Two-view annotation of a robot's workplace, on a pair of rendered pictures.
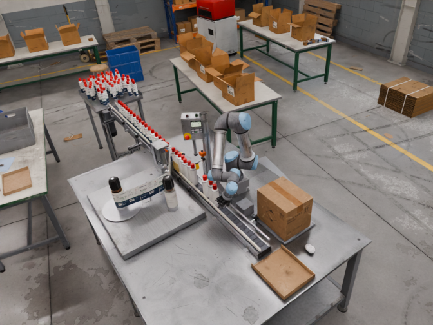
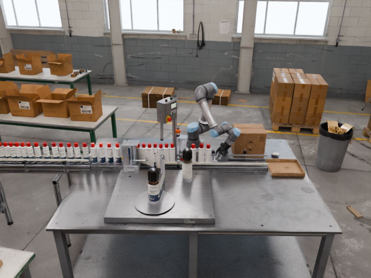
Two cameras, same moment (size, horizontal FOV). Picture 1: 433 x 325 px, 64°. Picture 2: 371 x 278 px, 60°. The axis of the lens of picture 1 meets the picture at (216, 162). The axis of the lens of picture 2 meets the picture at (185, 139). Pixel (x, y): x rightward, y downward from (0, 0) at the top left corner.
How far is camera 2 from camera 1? 250 cm
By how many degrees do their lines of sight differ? 50
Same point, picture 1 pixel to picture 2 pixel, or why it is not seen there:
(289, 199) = (256, 128)
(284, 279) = (290, 170)
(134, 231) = (193, 204)
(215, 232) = (228, 176)
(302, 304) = not seen: hidden behind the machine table
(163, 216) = (192, 187)
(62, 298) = not seen: outside the picture
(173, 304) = (277, 214)
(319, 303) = not seen: hidden behind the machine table
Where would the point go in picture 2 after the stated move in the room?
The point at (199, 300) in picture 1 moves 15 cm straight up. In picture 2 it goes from (282, 203) to (285, 187)
